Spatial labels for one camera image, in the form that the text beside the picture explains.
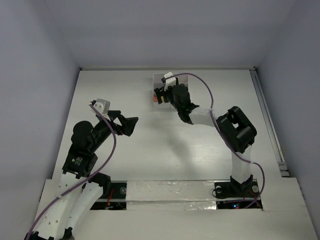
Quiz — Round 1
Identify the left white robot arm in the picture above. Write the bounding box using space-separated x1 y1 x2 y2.
25 110 139 240

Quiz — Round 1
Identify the white organizer right column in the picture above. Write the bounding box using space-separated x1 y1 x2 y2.
169 75 191 111

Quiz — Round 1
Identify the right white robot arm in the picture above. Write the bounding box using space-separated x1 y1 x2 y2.
154 73 257 196

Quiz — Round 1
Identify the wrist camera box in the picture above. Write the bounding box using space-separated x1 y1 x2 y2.
161 72 177 91
89 98 111 120

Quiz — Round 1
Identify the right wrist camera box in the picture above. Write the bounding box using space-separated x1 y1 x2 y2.
161 72 177 91

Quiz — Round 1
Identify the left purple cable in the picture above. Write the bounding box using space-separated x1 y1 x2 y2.
26 104 118 240

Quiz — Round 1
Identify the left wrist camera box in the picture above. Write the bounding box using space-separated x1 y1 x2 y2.
89 98 111 120

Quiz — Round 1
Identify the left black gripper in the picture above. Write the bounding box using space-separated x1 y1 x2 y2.
89 109 138 151

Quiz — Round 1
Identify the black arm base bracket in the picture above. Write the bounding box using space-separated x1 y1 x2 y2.
212 181 242 200

